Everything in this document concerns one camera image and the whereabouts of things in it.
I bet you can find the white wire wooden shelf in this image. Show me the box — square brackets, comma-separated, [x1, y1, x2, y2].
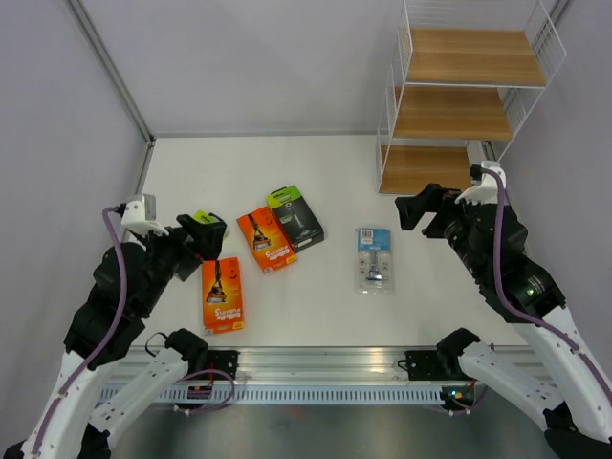
[376, 1, 566, 195]

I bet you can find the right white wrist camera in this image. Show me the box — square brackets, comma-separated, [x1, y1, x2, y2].
[455, 161, 506, 205]

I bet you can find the aluminium corner post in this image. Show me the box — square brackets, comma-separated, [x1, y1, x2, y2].
[64, 0, 157, 147]

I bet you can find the blue clear razor blister pack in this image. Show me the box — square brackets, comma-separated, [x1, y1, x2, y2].
[356, 227, 394, 295]

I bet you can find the green black razor box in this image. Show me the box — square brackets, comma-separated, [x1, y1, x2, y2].
[267, 185, 324, 253]
[192, 210, 229, 240]

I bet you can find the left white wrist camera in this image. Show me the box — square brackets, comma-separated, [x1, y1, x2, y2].
[121, 193, 169, 236]

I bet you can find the orange razor box centre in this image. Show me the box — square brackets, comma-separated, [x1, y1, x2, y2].
[236, 207, 297, 274]

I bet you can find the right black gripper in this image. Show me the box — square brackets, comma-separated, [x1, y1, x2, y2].
[394, 181, 492, 278]

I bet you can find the orange razor box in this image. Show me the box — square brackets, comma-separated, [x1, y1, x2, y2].
[201, 257, 245, 335]
[236, 207, 297, 274]

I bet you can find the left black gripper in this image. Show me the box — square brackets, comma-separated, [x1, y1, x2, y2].
[134, 211, 228, 312]

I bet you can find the white slotted cable duct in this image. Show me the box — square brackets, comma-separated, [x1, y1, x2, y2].
[85, 385, 446, 405]

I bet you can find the orange razor box front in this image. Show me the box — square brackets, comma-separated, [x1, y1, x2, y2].
[201, 257, 245, 335]

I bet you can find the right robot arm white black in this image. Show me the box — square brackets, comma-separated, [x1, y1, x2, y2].
[395, 184, 611, 458]

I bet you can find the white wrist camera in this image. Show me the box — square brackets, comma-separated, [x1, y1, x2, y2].
[455, 161, 506, 205]
[121, 193, 169, 236]

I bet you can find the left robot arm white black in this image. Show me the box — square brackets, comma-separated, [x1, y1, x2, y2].
[4, 214, 227, 458]

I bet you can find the aluminium rail frame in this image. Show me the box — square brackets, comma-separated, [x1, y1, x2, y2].
[66, 344, 589, 383]

